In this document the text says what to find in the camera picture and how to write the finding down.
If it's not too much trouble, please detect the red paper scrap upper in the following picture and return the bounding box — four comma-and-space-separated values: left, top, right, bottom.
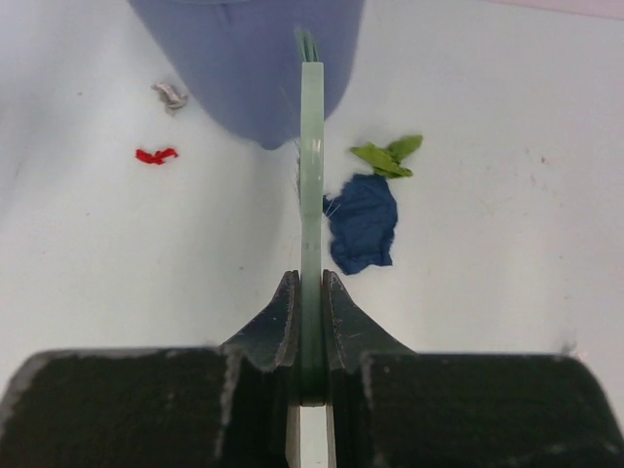
135, 147, 178, 166

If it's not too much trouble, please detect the blue plastic waste bin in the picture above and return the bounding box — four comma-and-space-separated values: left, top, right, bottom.
131, 0, 365, 150

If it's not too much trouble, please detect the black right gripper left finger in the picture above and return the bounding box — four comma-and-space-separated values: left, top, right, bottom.
1, 271, 300, 467

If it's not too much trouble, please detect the dark blue paper scrap right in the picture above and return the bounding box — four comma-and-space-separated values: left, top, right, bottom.
323, 174, 398, 275

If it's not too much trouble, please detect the grey paper scrap near bin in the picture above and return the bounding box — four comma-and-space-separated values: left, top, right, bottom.
150, 82, 188, 116

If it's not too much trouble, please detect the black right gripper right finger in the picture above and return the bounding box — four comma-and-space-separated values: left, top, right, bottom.
322, 271, 623, 467

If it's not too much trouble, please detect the green paper scrap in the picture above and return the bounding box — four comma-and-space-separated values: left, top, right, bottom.
349, 135, 423, 178

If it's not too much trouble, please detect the light green hand brush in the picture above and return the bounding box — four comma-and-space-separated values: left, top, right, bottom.
295, 28, 326, 407

